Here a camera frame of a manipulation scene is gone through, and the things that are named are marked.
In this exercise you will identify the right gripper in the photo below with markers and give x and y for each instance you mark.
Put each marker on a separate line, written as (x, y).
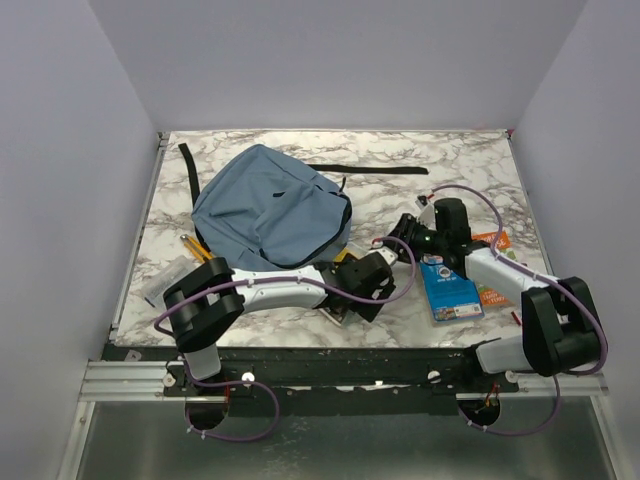
(406, 226)

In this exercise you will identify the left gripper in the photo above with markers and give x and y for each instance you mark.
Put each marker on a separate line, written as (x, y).
(365, 310)

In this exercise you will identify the blue paperback book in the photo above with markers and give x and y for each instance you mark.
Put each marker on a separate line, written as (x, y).
(451, 298)

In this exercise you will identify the blue backpack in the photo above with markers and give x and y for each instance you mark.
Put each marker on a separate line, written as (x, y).
(266, 210)

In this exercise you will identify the yellow Brideshead Revisited book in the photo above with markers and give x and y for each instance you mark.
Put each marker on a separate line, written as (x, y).
(337, 308)

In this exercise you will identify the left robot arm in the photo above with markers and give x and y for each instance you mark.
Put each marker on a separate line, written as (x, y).
(204, 304)

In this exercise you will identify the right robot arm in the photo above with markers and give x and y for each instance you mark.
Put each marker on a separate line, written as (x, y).
(560, 328)

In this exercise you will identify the orange Treehouse book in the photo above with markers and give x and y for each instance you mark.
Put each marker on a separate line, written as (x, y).
(494, 286)

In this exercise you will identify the red white eraser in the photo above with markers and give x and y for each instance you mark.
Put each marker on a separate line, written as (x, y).
(516, 318)

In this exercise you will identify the yellow utility knife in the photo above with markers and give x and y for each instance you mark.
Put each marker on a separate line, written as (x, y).
(194, 247)

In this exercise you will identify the clear plastic box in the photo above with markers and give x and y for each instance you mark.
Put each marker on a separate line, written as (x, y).
(154, 288)

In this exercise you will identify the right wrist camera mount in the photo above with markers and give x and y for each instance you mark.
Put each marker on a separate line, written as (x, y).
(426, 216)

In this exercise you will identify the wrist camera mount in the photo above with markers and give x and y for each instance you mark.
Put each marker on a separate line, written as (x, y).
(426, 216)
(389, 256)

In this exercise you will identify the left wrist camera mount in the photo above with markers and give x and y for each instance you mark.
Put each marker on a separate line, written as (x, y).
(389, 256)

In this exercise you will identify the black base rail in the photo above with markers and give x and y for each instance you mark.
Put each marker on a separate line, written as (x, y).
(261, 381)

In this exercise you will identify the aluminium frame rail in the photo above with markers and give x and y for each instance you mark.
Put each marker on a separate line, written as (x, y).
(134, 432)

